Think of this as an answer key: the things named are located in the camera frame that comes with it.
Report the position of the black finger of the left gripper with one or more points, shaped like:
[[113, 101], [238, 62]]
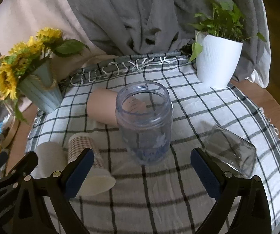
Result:
[[22, 169]]

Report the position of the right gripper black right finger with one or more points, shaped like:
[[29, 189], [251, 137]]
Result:
[[219, 186]]

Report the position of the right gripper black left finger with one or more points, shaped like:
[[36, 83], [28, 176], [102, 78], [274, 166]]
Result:
[[60, 189]]

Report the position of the clear blue plastic jar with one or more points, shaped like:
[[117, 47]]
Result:
[[144, 115]]

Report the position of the white cup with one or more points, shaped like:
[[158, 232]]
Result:
[[51, 157]]

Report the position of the plaid patterned paper cup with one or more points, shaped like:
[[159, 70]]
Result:
[[99, 179]]

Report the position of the pink cup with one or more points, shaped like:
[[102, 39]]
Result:
[[101, 106]]

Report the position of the clear glass tumbler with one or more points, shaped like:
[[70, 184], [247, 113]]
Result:
[[231, 152]]

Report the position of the black white plaid tablecloth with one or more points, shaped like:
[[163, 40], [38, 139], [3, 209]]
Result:
[[167, 197]]

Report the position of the sunflower bouquet blue pot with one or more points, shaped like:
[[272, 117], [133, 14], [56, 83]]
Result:
[[25, 58]]

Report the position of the white pot green plant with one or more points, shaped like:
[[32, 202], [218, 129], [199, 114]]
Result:
[[218, 43]]

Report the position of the grey blanket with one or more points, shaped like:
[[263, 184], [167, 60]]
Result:
[[158, 26]]

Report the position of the beige fabric cover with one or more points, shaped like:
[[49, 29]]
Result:
[[94, 22]]

